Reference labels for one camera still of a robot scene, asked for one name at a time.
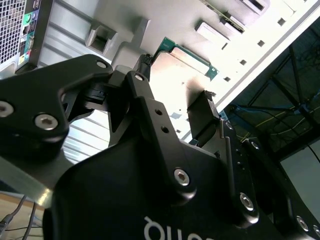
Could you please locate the silver green CPU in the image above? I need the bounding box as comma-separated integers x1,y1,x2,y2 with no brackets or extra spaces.
149,36,221,116

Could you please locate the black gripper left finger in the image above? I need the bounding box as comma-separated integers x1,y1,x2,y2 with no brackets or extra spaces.
0,53,199,209

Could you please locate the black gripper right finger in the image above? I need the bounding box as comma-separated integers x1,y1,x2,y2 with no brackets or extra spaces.
186,89,320,240

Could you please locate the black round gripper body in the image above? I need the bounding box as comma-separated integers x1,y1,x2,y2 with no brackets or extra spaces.
42,138,286,240

